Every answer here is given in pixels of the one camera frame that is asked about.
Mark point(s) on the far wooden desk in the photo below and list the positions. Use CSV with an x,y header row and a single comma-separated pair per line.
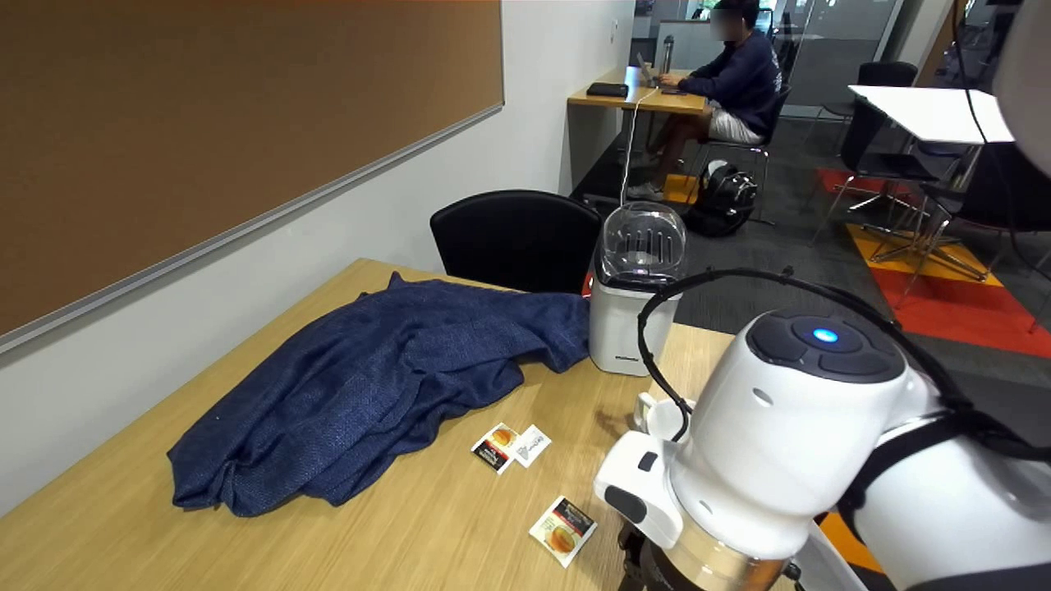
x,y
633,93

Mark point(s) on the brown cork board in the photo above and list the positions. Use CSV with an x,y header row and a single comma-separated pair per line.
x,y
136,133

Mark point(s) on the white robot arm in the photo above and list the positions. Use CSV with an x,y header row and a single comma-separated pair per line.
x,y
814,415

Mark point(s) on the white folding table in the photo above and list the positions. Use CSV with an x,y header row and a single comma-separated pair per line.
x,y
930,115

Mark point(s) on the white popcorn machine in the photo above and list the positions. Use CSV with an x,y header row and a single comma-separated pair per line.
x,y
643,248

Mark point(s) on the black office chair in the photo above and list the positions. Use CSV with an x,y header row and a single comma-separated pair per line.
x,y
517,237

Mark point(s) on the blue cloth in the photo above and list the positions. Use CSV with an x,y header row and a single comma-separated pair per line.
x,y
362,385

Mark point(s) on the black backpack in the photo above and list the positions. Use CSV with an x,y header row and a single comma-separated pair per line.
x,y
727,197

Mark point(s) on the seated person in blue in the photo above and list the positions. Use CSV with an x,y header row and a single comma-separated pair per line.
x,y
740,85

